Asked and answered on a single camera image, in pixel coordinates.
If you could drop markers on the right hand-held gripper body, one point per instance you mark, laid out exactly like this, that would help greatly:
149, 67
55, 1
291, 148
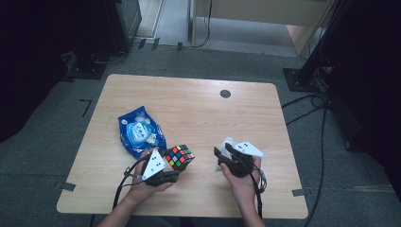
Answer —
241, 165

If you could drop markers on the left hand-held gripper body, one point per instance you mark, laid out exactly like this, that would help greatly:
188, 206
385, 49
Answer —
154, 168

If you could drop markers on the multicoloured puzzle cube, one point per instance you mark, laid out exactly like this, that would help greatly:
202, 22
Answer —
179, 157

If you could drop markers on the blue wet wipes pack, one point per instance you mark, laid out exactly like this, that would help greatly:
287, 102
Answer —
140, 134

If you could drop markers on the person's right hand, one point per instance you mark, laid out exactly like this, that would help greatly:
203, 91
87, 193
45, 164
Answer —
244, 189

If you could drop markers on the person's left hand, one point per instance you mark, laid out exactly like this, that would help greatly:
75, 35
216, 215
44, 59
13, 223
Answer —
142, 189

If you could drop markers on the person's legs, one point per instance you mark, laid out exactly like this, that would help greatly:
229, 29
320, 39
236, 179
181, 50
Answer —
183, 222

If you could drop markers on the black round table grommet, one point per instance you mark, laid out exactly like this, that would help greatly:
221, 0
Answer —
225, 94

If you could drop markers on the grey tape piece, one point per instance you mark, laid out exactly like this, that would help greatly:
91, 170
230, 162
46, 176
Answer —
67, 186
299, 192

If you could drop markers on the black floor tape corner mark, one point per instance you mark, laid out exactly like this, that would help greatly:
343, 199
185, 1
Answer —
86, 105

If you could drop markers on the black metal stand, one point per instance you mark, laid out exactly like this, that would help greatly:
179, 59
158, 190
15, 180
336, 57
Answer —
302, 80

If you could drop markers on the black flat stand base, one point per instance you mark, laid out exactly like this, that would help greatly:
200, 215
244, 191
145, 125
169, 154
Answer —
86, 71

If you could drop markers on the pale floor tape strip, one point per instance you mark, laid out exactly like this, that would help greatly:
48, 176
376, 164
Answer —
369, 188

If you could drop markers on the dark glass-fronted cabinet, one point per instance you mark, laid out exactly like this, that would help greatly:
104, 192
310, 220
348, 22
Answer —
124, 22

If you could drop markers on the light wooden cabinet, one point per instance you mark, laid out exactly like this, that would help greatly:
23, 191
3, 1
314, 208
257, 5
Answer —
252, 11

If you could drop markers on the dark curtain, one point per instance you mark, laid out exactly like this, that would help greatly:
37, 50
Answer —
372, 94
31, 63

